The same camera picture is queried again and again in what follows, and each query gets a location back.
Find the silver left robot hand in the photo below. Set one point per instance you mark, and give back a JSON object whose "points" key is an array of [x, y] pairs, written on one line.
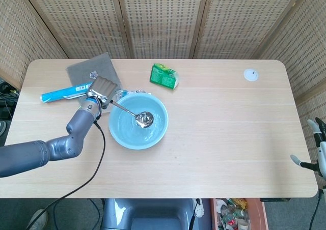
{"points": [[102, 90]]}

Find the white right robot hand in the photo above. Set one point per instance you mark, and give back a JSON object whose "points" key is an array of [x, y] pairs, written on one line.
{"points": [[321, 153]]}

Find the metal ladle black grip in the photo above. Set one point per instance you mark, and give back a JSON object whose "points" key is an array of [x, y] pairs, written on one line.
{"points": [[145, 119]]}

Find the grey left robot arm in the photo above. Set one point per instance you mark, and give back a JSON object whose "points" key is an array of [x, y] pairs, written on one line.
{"points": [[51, 148]]}

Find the light blue bowl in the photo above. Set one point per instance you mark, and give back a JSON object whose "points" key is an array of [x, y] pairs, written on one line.
{"points": [[152, 138]]}

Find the clear plastic bag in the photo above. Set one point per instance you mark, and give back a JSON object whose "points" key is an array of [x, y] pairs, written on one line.
{"points": [[121, 93]]}

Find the grey cloth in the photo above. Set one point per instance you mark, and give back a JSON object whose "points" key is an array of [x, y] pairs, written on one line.
{"points": [[81, 72]]}

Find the blue foil roll box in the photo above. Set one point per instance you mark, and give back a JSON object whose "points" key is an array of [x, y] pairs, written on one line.
{"points": [[61, 94]]}

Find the green snack packet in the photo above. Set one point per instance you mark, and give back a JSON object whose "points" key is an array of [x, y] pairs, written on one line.
{"points": [[163, 77]]}

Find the woven folding screen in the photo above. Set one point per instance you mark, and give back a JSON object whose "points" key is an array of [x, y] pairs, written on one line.
{"points": [[163, 18]]}

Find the black floor equipment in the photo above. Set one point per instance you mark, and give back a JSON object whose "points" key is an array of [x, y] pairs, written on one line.
{"points": [[6, 100]]}

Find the orange bin with trash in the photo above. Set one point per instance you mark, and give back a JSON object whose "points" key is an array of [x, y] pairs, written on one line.
{"points": [[234, 214]]}

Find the grey shoe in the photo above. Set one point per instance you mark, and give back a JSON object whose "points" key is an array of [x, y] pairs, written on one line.
{"points": [[38, 218]]}

